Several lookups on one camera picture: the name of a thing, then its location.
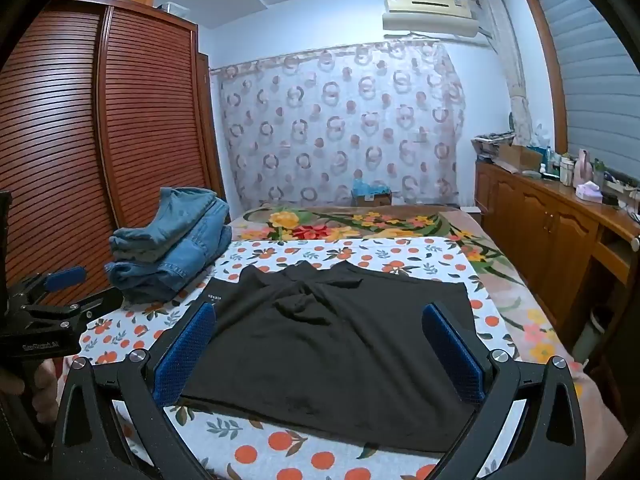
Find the wooden sideboard cabinet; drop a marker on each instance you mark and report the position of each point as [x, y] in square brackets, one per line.
[540, 230]

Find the floral blanket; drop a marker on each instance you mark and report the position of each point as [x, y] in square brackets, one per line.
[500, 285]

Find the black pants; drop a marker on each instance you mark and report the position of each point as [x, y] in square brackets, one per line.
[325, 340]

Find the faded folded jeans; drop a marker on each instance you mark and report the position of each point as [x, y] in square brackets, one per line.
[170, 220]

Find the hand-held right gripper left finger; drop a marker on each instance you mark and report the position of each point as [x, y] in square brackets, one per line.
[186, 355]

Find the circle pattern curtain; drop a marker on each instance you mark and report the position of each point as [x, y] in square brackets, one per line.
[340, 125]

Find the white air conditioner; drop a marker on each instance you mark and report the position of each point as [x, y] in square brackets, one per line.
[430, 12]

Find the cardboard box with blue bag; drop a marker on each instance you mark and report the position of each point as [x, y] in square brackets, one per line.
[372, 199]

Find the person's left hand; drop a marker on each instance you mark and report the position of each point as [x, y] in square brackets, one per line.
[45, 385]

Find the wooden louvered wardrobe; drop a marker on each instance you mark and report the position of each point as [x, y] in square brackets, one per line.
[75, 135]

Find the blue denim folded jeans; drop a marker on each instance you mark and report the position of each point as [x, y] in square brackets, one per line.
[195, 260]

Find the open cardboard box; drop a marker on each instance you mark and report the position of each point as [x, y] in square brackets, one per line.
[517, 157]

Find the wooden window frame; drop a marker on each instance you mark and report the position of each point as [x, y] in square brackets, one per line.
[547, 75]

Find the grey window blind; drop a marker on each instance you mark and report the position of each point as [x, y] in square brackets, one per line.
[595, 70]

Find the bunched lace curtain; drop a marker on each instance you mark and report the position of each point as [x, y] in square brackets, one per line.
[515, 85]

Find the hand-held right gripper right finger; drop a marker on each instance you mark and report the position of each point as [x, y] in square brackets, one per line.
[452, 355]

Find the white storage box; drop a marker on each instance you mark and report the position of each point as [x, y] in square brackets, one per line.
[174, 8]

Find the pink tissue pack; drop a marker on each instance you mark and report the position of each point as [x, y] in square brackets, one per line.
[589, 193]

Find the basket of papers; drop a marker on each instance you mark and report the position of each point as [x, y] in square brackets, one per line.
[492, 142]

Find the pink bottle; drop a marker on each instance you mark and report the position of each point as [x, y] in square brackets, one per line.
[583, 170]

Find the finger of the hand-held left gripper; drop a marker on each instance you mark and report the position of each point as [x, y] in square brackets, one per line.
[95, 305]
[65, 278]

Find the white jar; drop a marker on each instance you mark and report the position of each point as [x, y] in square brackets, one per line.
[566, 171]

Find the pink fuzzy cloth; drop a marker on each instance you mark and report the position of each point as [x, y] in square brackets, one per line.
[602, 420]

